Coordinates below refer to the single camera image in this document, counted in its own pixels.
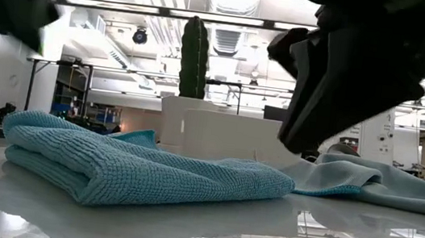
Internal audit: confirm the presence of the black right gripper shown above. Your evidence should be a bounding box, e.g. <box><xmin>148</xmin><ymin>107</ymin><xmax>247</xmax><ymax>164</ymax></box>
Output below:
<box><xmin>252</xmin><ymin>0</ymin><xmax>425</xmax><ymax>170</ymax></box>

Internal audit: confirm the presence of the thin teal microfiber towel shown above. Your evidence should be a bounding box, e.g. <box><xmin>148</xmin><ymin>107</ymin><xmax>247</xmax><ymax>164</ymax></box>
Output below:
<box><xmin>251</xmin><ymin>143</ymin><xmax>425</xmax><ymax>217</ymax></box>

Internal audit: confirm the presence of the bright blue microfiber towel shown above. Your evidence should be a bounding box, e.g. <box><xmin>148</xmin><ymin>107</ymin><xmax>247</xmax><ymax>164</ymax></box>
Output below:
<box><xmin>0</xmin><ymin>106</ymin><xmax>302</xmax><ymax>232</ymax></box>

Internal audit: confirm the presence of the dark background monitor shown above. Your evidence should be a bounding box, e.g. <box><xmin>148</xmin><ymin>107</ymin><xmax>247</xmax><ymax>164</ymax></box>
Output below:
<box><xmin>263</xmin><ymin>104</ymin><xmax>289</xmax><ymax>123</ymax></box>

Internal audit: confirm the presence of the ceiling vent grille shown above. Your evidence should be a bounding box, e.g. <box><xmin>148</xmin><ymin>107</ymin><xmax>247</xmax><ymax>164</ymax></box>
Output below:
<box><xmin>210</xmin><ymin>27</ymin><xmax>244</xmax><ymax>58</ymax></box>

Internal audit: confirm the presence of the white pillar with outlets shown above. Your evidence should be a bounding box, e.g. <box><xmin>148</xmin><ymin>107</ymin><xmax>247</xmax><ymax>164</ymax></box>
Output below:
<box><xmin>355</xmin><ymin>106</ymin><xmax>400</xmax><ymax>166</ymax></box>

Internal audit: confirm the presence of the white plastic bin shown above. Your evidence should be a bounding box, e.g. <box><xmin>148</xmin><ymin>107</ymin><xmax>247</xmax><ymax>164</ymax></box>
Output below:
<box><xmin>178</xmin><ymin>106</ymin><xmax>302</xmax><ymax>172</ymax></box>

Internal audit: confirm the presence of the green cactus plant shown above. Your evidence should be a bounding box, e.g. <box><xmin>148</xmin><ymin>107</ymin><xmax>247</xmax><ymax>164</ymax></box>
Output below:
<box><xmin>174</xmin><ymin>13</ymin><xmax>216</xmax><ymax>101</ymax></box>

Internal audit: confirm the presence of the round black ceiling device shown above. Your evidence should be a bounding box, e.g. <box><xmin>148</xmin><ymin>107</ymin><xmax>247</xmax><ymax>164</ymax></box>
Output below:
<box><xmin>131</xmin><ymin>26</ymin><xmax>151</xmax><ymax>46</ymax></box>

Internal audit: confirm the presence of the white hexagonal plant pot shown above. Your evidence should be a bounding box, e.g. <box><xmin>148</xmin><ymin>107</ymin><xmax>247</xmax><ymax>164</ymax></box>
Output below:
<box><xmin>155</xmin><ymin>94</ymin><xmax>219</xmax><ymax>152</ymax></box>

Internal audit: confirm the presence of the long black linear ceiling light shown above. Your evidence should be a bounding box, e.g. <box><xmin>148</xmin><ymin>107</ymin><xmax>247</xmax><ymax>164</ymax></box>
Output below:
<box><xmin>48</xmin><ymin>0</ymin><xmax>319</xmax><ymax>37</ymax></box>

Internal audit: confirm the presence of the black background station frame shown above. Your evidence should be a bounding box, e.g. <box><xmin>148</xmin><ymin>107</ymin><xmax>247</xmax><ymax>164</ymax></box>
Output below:
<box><xmin>20</xmin><ymin>54</ymin><xmax>245</xmax><ymax>138</ymax></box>

